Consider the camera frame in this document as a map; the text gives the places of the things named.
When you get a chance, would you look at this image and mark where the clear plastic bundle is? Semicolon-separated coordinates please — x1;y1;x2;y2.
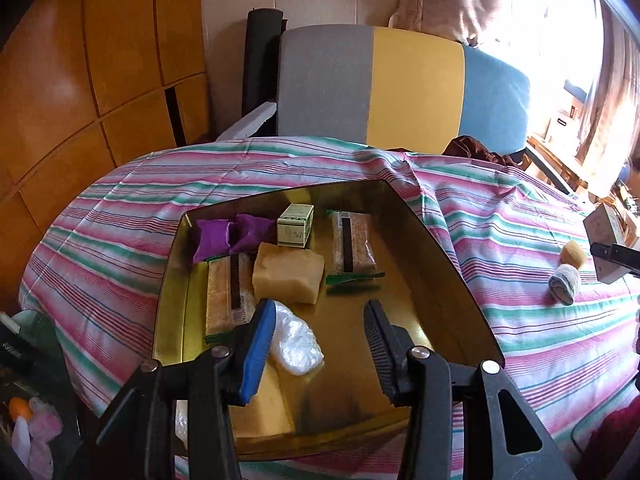
270;301;324;376

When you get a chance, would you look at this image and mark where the orange fruit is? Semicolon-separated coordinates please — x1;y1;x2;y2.
8;396;34;422

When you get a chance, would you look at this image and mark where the dark red cloth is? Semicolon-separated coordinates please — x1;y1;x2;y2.
442;136;518;167

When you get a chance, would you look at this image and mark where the purple snack packet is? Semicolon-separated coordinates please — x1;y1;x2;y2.
193;219;232;263
230;214;277;254

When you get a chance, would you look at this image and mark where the grey yellow blue chair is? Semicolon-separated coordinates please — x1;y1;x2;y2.
221;25;571;194

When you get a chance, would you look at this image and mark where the rolled black yoga mat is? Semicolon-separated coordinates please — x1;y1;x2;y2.
241;8;286;116

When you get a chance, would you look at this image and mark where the striped pink green bedsheet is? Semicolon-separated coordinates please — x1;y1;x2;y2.
18;136;639;479

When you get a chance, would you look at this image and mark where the yellow sponge block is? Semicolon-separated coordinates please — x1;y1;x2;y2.
252;243;326;304

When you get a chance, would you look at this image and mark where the small green white box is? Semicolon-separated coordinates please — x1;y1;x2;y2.
277;204;314;248

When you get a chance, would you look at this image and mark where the black thermos bottle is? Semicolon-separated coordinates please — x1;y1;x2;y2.
0;324;38;376

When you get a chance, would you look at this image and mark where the gold metal tin tray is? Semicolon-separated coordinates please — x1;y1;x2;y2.
153;180;503;460

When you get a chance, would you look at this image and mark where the wooden wardrobe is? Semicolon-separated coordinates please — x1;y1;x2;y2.
1;0;213;312

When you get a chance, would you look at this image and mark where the cereal bar green wrapper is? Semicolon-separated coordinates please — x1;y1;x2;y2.
326;210;385;288

